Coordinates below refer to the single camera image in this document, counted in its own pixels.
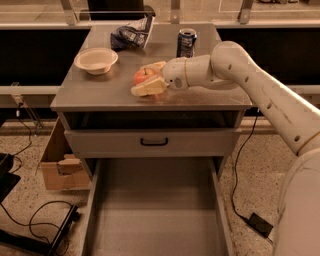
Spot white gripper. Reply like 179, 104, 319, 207
131, 57, 188, 97

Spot red apple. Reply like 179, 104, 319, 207
133, 68, 156, 85

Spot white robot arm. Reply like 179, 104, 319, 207
131, 41, 320, 256

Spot grey drawer cabinet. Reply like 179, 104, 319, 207
51, 24, 251, 174

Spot open grey drawer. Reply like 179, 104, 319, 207
80, 157, 235, 256

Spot blue soda can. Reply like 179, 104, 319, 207
176, 28, 197, 58

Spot blue chip bag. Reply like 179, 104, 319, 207
110, 16, 154, 51

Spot white bowl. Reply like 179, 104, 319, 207
74, 48, 118, 75

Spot cardboard box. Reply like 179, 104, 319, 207
40, 120, 90, 190

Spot black power adapter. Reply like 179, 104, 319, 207
248, 213, 273, 238

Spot closed drawer with black handle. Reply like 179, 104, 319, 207
65, 128, 241, 158

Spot black power cable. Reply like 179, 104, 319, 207
231, 105, 278, 248

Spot black stand with cables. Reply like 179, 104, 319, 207
0, 152, 81, 256

